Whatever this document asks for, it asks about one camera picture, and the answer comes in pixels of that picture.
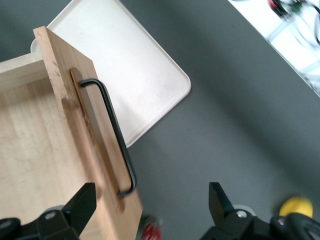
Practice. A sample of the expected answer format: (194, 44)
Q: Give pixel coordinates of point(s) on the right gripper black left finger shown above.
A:
(80, 212)

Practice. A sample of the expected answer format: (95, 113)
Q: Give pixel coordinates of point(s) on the cream rectangular tray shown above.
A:
(125, 62)

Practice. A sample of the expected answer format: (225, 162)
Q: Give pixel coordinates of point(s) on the yellow lemon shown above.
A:
(297, 206)

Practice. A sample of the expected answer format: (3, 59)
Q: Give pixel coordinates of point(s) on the wooden drawer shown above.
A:
(37, 137)

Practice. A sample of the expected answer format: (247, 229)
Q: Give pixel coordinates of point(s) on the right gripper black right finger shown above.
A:
(222, 207)

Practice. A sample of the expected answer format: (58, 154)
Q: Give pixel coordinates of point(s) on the red cola bottle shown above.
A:
(151, 228)

